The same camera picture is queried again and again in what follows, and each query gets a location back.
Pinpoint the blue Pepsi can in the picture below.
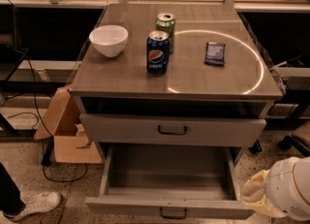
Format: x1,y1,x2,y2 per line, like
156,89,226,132
146,30,170,75

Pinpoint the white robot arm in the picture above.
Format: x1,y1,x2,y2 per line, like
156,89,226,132
241,157,310,221

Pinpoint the dark trouser leg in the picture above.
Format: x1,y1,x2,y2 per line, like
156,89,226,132
0,163,25,215

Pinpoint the grey top drawer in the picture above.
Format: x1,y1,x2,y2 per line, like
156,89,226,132
80,113,266,147

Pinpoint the white ceramic bowl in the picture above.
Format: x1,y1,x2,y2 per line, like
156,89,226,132
89,25,129,57

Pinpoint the cardboard box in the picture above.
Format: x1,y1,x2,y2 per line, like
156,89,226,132
34,85,103,164

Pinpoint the green soda can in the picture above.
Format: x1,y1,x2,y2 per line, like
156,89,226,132
155,13,175,52

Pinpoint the black office chair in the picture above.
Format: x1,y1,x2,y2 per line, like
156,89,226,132
278,121,310,157

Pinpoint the dark blue snack bar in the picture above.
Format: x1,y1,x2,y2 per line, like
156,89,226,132
204,42,226,67

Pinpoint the white sneaker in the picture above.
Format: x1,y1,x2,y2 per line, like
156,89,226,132
3,192,62,222

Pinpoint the black floor cable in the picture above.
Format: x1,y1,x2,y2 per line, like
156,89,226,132
0,0,89,183

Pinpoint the grey drawer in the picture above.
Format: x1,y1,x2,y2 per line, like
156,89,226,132
80,113,266,147
86,144,253,220

